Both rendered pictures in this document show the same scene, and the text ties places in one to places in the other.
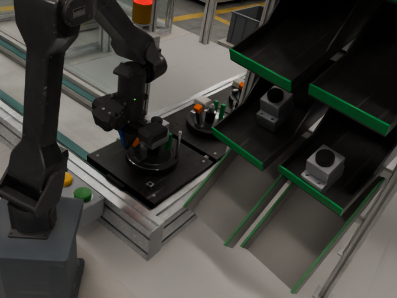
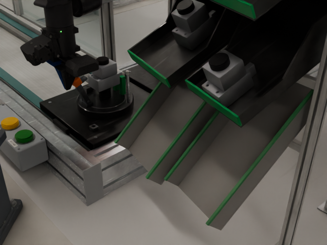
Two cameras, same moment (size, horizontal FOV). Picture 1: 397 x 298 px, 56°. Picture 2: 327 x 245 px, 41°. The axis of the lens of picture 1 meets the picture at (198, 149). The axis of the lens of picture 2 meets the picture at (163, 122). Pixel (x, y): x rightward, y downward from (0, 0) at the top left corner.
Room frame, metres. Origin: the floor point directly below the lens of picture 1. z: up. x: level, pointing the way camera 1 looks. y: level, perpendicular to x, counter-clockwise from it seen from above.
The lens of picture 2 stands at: (-0.07, -0.29, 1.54)
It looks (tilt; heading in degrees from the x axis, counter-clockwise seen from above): 34 degrees down; 17
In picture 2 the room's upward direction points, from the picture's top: 1 degrees clockwise
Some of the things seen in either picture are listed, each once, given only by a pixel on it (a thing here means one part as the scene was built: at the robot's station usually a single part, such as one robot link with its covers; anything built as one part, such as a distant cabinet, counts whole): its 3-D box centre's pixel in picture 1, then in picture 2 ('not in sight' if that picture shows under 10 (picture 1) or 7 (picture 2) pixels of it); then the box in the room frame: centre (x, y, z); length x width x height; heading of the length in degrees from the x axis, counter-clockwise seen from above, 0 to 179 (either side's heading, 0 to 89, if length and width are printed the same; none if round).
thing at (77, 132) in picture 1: (86, 125); (55, 79); (0.96, 0.36, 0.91); 0.84 x 0.28 x 0.10; 59
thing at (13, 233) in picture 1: (33, 211); not in sight; (0.42, 0.25, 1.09); 0.07 x 0.07 x 0.06; 10
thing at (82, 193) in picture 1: (83, 195); (24, 137); (0.61, 0.24, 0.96); 0.04 x 0.04 x 0.02
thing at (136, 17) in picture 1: (142, 12); not in sight; (0.98, 0.22, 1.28); 0.05 x 0.05 x 0.05
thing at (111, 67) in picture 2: (158, 129); (106, 70); (0.79, 0.11, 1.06); 0.08 x 0.04 x 0.07; 150
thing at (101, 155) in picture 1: (152, 161); (105, 107); (0.78, 0.12, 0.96); 0.24 x 0.24 x 0.02; 59
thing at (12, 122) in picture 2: (63, 180); (10, 124); (0.64, 0.30, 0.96); 0.04 x 0.04 x 0.02
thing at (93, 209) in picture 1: (64, 190); (12, 135); (0.64, 0.30, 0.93); 0.21 x 0.07 x 0.06; 59
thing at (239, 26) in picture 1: (276, 35); not in sight; (2.86, -0.40, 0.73); 0.62 x 0.42 x 0.23; 59
